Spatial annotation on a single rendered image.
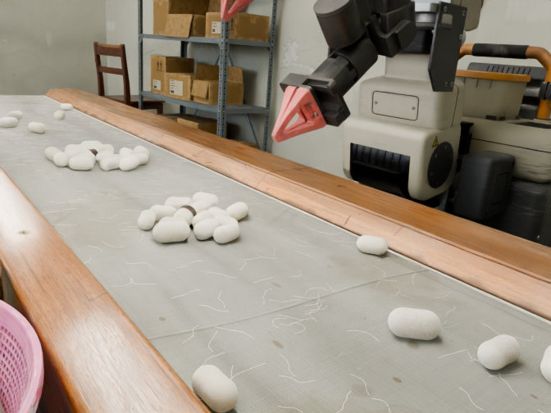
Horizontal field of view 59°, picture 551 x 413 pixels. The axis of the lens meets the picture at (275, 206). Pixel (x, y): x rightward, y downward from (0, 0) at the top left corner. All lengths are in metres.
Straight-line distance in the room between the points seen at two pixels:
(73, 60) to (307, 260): 5.21
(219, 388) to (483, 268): 0.30
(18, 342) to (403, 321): 0.25
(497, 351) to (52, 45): 5.35
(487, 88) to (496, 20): 1.25
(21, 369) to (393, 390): 0.22
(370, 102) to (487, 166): 0.30
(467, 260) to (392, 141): 0.63
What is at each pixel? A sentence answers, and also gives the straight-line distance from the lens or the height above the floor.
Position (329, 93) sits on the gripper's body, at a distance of 0.71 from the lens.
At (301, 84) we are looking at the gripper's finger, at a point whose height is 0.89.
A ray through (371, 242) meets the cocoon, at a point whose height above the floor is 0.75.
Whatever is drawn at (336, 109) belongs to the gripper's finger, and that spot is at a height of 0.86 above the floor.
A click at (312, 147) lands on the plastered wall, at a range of 3.25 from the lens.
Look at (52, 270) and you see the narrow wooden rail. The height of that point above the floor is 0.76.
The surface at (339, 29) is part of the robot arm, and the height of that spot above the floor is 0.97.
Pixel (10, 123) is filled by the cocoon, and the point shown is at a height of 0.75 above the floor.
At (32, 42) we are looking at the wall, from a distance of 5.48.
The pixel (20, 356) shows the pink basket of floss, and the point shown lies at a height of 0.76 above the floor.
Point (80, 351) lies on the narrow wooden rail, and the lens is 0.31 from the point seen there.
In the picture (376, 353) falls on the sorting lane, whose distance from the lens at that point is 0.36.
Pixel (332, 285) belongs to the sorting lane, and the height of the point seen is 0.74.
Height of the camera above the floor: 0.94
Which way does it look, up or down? 17 degrees down
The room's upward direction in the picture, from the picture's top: 4 degrees clockwise
